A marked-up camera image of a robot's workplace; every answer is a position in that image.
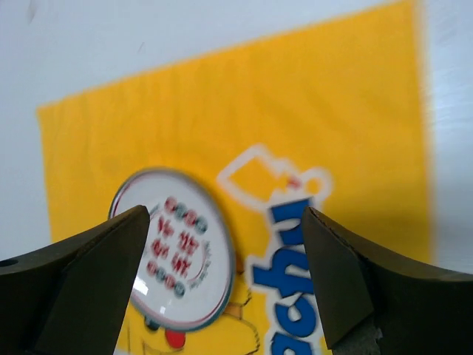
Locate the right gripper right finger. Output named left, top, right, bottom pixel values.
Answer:
left=302, top=207, right=472, bottom=354

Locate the round patterned plate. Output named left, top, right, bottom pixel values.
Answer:
left=109, top=168, right=236, bottom=331

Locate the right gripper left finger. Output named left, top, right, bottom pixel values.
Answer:
left=1, top=206, right=150, bottom=355

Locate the yellow Pikachu cloth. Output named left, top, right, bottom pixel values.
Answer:
left=38, top=1, right=432, bottom=354

